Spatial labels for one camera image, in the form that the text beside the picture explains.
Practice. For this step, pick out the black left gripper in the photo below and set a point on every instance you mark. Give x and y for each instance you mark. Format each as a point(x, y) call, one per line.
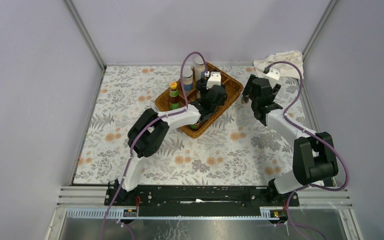
point(202, 85)

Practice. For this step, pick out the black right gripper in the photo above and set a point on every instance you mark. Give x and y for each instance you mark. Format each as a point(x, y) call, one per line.
point(249, 85)

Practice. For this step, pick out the brown wicker divided basket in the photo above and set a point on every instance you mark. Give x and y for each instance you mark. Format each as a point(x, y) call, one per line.
point(233, 90)

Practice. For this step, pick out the silver lid jar blue label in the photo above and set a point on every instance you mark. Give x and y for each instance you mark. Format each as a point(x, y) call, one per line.
point(188, 79)

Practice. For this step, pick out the silver lid white grain jar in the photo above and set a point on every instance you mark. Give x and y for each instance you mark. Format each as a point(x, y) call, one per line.
point(199, 68)

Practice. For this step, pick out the green sauce bottle yellow cap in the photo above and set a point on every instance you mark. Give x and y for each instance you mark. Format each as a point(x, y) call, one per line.
point(174, 99)

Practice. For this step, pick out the white jar wide black lid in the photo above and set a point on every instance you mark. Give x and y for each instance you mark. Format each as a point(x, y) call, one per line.
point(201, 88)

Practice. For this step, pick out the small dark pepper jar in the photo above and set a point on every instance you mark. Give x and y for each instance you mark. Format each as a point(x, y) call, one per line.
point(244, 99)

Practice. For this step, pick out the red sauce bottle yellow cap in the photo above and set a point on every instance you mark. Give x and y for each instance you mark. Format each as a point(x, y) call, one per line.
point(195, 126)

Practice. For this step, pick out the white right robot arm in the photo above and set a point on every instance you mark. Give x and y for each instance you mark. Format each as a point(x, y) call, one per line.
point(312, 157)

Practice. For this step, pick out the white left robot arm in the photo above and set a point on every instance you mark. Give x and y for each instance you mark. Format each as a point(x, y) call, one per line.
point(149, 131)

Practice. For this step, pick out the white crumpled cloth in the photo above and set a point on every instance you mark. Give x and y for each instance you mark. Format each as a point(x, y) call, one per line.
point(294, 57)

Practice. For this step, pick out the floral patterned table mat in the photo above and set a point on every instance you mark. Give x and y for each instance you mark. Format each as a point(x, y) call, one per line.
point(235, 150)

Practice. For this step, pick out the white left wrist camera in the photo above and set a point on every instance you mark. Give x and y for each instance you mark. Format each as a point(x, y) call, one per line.
point(214, 78)

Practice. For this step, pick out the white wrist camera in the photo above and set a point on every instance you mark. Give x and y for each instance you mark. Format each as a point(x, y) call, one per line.
point(272, 73)
point(214, 78)

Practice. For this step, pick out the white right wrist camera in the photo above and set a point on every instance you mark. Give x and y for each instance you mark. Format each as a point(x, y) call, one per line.
point(272, 73)

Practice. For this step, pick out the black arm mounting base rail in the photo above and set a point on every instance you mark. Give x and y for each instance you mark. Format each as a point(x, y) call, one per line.
point(200, 201)

